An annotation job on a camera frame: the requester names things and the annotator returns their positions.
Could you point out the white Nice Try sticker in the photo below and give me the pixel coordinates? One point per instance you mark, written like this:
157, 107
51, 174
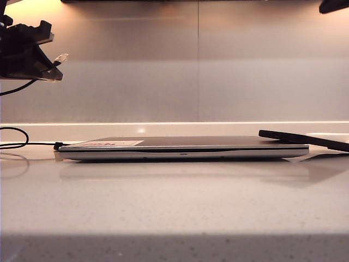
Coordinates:
131, 143

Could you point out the silver Dell laptop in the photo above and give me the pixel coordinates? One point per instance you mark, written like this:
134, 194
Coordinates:
191, 155

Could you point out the black smartphone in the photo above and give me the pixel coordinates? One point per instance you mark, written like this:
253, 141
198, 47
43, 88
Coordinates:
300, 139

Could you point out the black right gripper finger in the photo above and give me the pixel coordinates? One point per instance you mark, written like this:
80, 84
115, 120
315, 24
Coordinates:
335, 6

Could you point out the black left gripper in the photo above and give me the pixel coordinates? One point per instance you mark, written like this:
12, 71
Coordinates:
16, 49

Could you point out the dark overhead cabinet edge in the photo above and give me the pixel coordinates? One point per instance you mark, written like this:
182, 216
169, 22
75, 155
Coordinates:
191, 1

